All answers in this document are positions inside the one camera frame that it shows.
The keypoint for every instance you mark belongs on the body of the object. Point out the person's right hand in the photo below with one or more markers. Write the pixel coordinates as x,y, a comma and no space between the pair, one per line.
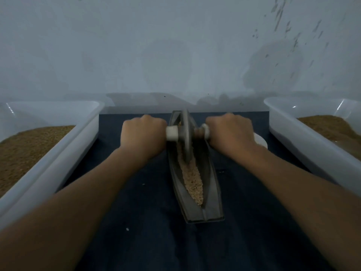
231,135

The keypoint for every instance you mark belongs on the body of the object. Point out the person's left hand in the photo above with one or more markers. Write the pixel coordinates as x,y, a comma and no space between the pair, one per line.
144,137

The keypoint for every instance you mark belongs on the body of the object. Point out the small ground grain portion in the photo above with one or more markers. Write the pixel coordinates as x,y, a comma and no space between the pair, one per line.
192,177

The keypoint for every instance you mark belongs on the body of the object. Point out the boat-shaped metal grinding trough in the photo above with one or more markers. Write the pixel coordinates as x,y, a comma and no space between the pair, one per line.
211,206

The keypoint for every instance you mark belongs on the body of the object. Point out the white plastic tray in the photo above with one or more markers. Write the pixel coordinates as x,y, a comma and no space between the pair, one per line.
56,152
304,144

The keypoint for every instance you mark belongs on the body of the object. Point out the person's right forearm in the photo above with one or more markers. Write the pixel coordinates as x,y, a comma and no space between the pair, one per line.
307,206

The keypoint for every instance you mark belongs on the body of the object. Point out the person's left forearm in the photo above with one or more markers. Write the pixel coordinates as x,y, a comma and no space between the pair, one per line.
59,214

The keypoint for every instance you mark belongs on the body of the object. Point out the white round plate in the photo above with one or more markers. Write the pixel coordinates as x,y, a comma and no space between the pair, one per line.
261,140

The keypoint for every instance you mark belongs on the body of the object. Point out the dark blue tablecloth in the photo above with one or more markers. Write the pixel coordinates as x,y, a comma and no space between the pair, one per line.
146,237

